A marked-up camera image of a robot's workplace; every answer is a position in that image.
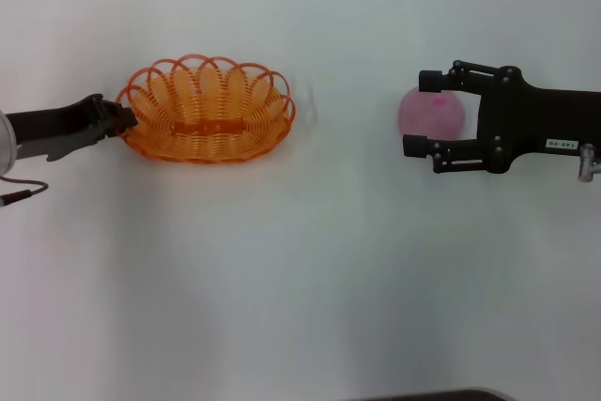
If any orange plastic wire basket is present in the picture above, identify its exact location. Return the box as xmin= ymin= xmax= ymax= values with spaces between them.
xmin=115 ymin=54 xmax=297 ymax=163

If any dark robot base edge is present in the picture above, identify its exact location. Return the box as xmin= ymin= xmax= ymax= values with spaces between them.
xmin=361 ymin=386 xmax=511 ymax=401

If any silver cable connector plug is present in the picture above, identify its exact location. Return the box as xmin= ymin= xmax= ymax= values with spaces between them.
xmin=577 ymin=142 xmax=601 ymax=183

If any pink peach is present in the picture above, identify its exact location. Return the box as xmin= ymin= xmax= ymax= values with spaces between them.
xmin=397 ymin=85 xmax=468 ymax=142

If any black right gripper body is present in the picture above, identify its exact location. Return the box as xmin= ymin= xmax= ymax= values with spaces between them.
xmin=478 ymin=65 xmax=601 ymax=175

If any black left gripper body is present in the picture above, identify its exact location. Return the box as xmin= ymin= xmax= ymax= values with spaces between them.
xmin=7 ymin=93 xmax=105 ymax=163

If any dark left arm cable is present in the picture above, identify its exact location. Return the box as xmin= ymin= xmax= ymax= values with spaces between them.
xmin=0 ymin=175 xmax=51 ymax=208

